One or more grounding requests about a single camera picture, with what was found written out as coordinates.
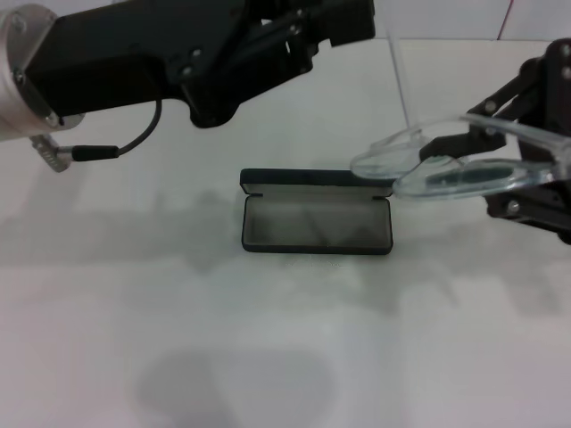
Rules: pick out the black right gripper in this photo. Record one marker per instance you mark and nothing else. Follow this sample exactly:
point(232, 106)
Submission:
point(557, 89)

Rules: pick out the clear white glasses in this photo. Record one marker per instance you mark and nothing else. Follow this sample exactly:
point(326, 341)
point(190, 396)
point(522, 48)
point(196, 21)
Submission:
point(379, 162)

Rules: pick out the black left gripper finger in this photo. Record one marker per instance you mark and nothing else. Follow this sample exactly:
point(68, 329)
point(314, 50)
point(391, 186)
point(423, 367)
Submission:
point(301, 55)
point(348, 20)

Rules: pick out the black glasses case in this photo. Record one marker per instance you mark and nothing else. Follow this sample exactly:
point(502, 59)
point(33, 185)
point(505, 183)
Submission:
point(290, 176)

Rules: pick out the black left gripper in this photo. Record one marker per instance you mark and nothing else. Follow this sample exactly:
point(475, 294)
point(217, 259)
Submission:
point(111, 62)

